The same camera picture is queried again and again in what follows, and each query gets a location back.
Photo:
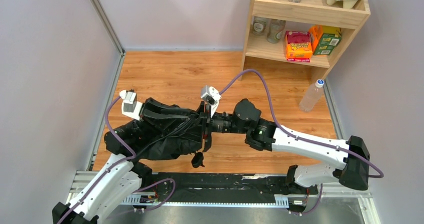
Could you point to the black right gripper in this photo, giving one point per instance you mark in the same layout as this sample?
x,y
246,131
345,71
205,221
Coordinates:
x,y
205,126

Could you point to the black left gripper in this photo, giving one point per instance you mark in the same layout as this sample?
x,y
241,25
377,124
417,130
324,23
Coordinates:
x,y
145,117

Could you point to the black folding umbrella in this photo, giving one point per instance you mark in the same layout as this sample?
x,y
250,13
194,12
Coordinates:
x,y
169,138

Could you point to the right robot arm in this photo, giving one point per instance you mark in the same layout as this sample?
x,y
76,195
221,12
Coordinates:
x,y
344,161

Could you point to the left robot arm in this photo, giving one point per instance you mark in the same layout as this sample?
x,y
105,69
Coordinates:
x,y
117,179

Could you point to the glass jar left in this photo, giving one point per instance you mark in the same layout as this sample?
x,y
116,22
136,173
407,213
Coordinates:
x,y
259,25

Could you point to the glass jar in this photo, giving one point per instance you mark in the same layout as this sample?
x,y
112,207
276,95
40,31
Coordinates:
x,y
275,31
259,25

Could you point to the clear plastic water bottle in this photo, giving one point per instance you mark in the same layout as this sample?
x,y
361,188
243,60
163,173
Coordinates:
x,y
312,95

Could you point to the glass jar right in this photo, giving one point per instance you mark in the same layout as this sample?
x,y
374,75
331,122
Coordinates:
x,y
275,31

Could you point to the orange pink sponge box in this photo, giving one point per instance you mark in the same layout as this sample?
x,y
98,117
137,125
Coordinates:
x,y
298,46

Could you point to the wooden shelf unit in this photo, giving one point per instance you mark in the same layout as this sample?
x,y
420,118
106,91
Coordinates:
x,y
297,16

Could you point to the green orange carton box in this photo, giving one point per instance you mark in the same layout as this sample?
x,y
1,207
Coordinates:
x,y
324,39

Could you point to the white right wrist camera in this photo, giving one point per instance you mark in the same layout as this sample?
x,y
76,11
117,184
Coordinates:
x,y
211,96

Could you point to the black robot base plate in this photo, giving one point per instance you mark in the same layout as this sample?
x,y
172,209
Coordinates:
x,y
224,187

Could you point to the aluminium frame rail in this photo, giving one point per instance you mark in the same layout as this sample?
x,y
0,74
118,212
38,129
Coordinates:
x,y
144,199

